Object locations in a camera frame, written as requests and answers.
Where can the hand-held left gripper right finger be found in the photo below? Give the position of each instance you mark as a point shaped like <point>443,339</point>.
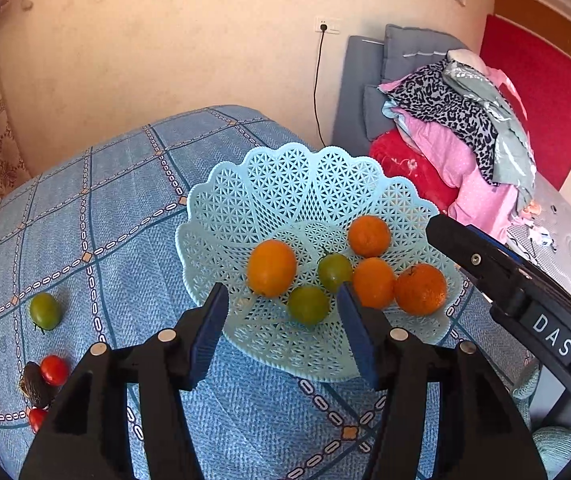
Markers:
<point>358,332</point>

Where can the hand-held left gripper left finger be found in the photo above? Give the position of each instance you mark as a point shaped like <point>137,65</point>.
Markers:
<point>210,332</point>

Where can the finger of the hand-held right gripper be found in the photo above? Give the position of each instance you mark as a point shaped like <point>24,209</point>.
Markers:
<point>470,255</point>
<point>496,244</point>

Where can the small orange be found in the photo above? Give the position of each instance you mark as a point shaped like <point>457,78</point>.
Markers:
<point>374,282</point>
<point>369,235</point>

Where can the large rough orange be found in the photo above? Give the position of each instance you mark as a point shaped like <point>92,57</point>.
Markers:
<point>420,289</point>

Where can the green tomato with stem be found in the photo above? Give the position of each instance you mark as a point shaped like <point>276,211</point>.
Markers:
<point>335,271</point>
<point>45,311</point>

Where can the smooth light orange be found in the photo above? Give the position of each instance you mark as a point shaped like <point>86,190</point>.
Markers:
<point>272,267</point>

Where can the red cherry tomato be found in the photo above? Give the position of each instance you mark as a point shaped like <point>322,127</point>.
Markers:
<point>37,417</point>
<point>54,370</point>

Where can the light blue plastic basket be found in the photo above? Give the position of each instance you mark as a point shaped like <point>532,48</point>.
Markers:
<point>285,185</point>

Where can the dark brown wrinkled fruit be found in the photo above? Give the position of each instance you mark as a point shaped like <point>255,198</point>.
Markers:
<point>34,386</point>

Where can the pink clothes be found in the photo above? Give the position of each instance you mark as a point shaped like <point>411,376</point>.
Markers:
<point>465,180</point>

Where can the grey green cloth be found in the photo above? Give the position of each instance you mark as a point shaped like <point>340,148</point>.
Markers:
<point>510,155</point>

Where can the teal knitted cloth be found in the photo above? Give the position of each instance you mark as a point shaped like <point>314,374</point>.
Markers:
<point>555,445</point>

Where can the red fleece blanket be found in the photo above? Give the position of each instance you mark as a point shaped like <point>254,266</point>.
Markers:
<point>405,165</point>

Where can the blue patterned tablecloth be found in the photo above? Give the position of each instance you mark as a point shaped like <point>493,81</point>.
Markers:
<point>115,260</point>

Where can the leopard print cloth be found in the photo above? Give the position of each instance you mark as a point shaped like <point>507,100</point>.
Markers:
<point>440,105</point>

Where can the small grey pillow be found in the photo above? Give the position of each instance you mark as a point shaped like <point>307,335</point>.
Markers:
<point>375,115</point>

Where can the grey padded headboard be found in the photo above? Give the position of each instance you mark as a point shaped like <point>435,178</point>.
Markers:
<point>353,85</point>

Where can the large grey pillow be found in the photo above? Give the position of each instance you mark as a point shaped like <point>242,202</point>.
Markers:
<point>415,50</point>

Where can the red wall panel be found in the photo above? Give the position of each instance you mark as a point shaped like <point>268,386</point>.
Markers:
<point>540,75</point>

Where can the white wall socket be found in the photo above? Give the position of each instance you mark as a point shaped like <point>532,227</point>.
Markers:
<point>328,25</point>

